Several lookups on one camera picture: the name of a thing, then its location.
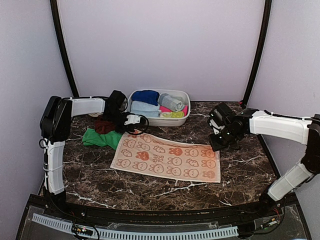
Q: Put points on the grey plastic basin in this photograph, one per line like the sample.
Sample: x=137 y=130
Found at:
x=172 y=122

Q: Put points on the white slotted cable duct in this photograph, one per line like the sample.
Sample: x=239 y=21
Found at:
x=110 y=234

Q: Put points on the yellow green rolled towel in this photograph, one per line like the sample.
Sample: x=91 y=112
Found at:
x=172 y=114

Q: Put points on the black front table rail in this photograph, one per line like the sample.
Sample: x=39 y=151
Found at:
x=235 y=215

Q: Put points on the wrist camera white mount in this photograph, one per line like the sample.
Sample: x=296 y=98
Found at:
x=212 y=123
x=132 y=119

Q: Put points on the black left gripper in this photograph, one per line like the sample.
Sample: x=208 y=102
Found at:
x=118 y=129

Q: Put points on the left black frame post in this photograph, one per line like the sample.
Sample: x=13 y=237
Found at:
x=62 y=47

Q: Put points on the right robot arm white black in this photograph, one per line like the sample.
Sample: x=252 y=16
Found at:
x=303 y=130

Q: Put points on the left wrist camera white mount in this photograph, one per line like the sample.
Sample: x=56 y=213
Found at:
x=132 y=119

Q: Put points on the dark blue rolled towel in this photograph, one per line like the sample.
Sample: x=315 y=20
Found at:
x=146 y=96

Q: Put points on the grey rolled towel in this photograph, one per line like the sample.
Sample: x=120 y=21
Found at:
x=170 y=102

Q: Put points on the brown towel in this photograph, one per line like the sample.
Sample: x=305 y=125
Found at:
x=102 y=126

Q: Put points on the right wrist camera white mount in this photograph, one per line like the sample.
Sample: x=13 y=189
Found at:
x=212 y=123

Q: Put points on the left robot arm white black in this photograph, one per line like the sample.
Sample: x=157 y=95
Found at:
x=55 y=128

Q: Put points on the small electronics board with leds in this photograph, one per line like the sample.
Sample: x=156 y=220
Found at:
x=79 y=230

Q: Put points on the black frame post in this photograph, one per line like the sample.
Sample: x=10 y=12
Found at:
x=258 y=53
x=62 y=47

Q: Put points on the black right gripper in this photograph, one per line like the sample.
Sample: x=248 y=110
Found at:
x=216 y=146

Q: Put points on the right black frame post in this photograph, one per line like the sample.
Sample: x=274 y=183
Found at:
x=258 y=53

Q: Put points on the round beige embroidered cloth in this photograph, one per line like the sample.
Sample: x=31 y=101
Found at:
x=94 y=115

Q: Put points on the green microfibre towel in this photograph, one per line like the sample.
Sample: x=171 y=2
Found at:
x=92 y=138

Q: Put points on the orange bunny pattern towel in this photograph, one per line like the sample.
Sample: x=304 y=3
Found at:
x=149 y=155

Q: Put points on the pink rolled towel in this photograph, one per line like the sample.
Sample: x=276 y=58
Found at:
x=164 y=109

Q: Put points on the light blue rolled towel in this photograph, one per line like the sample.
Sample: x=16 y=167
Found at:
x=145 y=109

